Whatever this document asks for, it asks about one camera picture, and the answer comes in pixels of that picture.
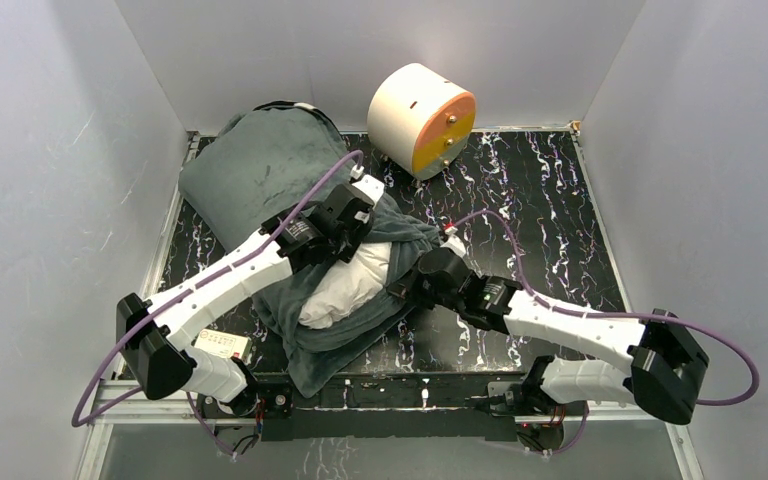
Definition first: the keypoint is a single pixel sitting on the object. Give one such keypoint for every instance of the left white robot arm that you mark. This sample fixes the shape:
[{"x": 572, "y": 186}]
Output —
[{"x": 158, "y": 334}]

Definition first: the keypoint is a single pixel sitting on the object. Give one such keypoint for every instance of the white pillow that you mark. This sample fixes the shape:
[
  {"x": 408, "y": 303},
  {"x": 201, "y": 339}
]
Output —
[{"x": 347, "y": 286}]

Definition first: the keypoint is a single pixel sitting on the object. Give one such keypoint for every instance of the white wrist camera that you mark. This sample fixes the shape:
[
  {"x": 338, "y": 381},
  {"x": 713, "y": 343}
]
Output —
[
  {"x": 370, "y": 186},
  {"x": 451, "y": 240}
]

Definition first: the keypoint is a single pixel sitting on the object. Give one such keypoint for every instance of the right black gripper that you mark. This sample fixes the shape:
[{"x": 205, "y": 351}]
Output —
[{"x": 409, "y": 289}]

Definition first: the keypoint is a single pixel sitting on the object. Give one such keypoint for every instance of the white labelled power box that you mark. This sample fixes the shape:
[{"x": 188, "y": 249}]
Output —
[{"x": 225, "y": 345}]

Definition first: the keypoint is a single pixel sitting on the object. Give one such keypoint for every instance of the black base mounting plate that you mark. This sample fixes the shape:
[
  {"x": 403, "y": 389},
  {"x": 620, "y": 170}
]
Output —
[{"x": 491, "y": 405}]

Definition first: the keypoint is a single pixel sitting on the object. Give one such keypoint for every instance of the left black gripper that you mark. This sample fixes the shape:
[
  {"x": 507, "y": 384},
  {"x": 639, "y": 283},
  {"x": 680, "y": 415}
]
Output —
[{"x": 349, "y": 221}]

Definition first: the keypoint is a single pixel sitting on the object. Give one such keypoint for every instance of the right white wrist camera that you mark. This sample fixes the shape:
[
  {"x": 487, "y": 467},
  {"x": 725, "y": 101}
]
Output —
[{"x": 451, "y": 240}]

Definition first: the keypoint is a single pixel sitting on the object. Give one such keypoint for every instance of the grey plush pillowcase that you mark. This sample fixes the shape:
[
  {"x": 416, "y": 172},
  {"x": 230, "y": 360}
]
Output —
[{"x": 264, "y": 161}]

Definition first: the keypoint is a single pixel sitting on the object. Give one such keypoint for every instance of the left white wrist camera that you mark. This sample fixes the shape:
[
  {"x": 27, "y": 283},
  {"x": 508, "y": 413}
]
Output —
[{"x": 370, "y": 186}]

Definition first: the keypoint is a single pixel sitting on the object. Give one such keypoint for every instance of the white orange cylindrical drum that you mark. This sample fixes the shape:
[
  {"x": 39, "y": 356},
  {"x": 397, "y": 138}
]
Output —
[{"x": 420, "y": 120}]

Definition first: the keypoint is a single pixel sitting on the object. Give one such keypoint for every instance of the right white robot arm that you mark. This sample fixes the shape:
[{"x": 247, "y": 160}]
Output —
[{"x": 655, "y": 364}]

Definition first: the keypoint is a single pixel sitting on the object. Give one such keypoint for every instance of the aluminium front frame rail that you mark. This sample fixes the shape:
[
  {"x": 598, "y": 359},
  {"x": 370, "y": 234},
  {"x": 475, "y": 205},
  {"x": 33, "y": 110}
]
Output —
[{"x": 124, "y": 401}]

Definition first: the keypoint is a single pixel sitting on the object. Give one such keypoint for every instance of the aluminium left frame rail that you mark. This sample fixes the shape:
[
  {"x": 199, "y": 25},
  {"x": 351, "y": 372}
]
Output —
[{"x": 153, "y": 276}]

